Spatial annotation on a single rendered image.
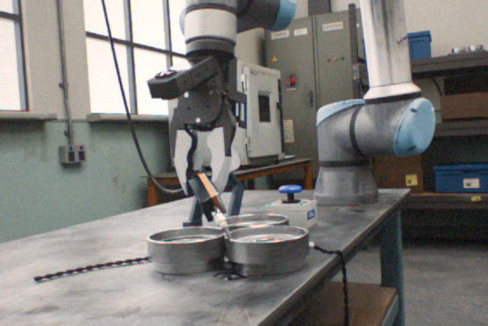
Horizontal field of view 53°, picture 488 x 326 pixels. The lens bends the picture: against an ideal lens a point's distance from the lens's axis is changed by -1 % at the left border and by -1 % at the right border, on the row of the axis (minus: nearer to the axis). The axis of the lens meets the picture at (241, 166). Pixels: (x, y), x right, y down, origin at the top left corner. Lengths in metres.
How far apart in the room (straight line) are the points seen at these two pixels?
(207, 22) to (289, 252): 0.33
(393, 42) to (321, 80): 3.51
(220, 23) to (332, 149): 0.51
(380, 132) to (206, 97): 0.47
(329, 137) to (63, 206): 1.79
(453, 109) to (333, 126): 2.97
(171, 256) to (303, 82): 4.07
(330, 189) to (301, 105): 3.50
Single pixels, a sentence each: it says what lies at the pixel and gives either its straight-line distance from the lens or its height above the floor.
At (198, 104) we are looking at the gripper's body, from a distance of 0.68.
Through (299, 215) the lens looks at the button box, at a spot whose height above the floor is 0.83.
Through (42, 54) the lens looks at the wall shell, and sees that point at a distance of 2.66.
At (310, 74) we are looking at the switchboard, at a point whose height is 1.52.
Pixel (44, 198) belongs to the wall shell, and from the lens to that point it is 2.57.
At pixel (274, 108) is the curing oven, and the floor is 1.16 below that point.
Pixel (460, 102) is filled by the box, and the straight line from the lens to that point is 4.05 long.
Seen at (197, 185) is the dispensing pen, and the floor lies 0.90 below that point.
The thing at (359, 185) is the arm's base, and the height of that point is 0.84.
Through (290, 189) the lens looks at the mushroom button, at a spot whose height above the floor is 0.87.
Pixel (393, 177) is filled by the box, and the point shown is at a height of 0.59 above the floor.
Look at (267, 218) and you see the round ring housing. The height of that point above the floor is 0.83.
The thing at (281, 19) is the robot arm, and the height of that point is 1.15.
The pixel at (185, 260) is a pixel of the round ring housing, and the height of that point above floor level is 0.82.
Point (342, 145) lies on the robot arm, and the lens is 1.11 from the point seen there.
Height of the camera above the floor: 0.96
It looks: 3 degrees down
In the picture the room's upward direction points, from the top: 3 degrees counter-clockwise
